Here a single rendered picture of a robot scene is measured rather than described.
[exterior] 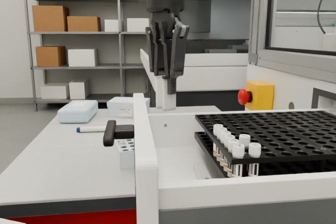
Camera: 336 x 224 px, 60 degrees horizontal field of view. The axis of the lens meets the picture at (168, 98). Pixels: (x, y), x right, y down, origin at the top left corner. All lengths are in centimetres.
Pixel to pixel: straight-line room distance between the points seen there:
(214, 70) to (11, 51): 411
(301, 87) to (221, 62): 62
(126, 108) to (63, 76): 385
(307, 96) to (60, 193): 49
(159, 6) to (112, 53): 406
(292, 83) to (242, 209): 43
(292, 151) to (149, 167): 17
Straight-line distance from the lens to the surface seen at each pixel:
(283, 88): 71
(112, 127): 37
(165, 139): 50
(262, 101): 74
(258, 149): 32
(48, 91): 449
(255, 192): 29
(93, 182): 58
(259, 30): 83
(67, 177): 61
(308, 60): 62
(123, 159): 60
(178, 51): 55
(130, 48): 458
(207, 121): 45
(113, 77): 465
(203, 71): 120
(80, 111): 93
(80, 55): 421
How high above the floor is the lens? 102
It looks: 12 degrees down
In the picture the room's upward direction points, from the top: straight up
